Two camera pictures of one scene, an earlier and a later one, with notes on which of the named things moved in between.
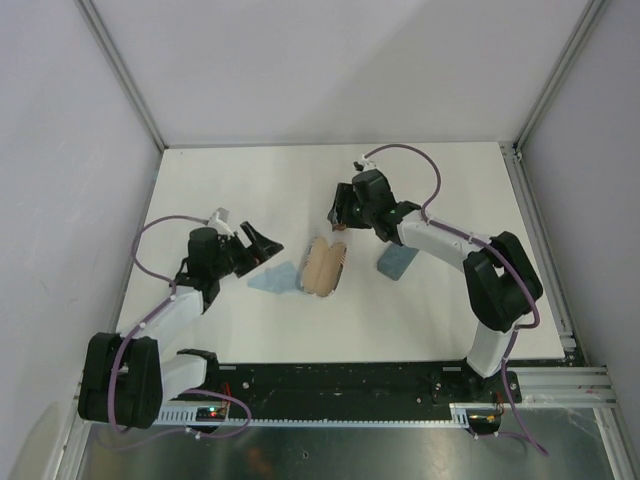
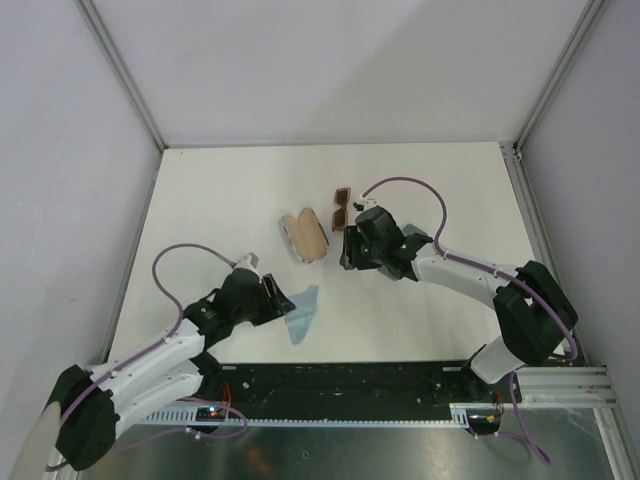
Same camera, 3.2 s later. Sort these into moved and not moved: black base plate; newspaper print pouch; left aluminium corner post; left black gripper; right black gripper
Moved: left black gripper; newspaper print pouch; right black gripper
Not moved: black base plate; left aluminium corner post
